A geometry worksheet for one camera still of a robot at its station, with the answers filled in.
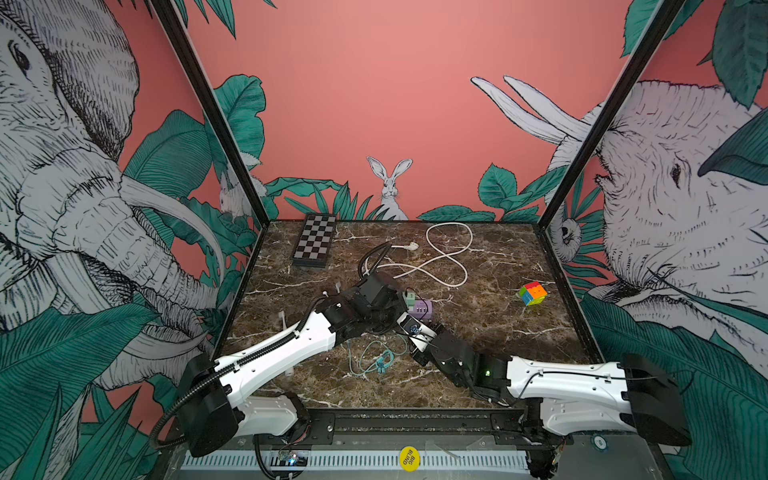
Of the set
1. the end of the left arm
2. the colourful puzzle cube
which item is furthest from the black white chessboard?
the colourful puzzle cube

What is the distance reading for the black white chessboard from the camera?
1074 millimetres

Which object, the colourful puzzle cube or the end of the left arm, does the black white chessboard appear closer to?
the end of the left arm
